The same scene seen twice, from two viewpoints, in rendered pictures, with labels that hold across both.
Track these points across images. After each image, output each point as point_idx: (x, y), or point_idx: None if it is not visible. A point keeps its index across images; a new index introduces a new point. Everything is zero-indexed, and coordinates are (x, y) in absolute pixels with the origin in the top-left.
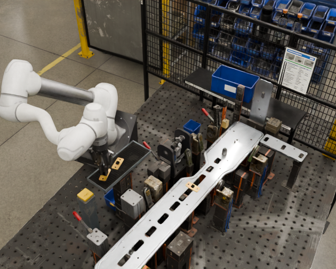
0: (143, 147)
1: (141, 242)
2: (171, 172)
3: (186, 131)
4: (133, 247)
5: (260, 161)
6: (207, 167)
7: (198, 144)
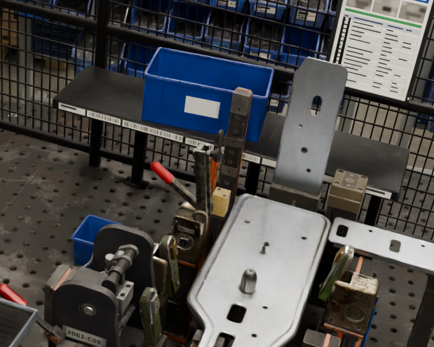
0: (7, 302)
1: None
2: None
3: (138, 230)
4: None
5: (361, 292)
6: (215, 338)
7: (166, 271)
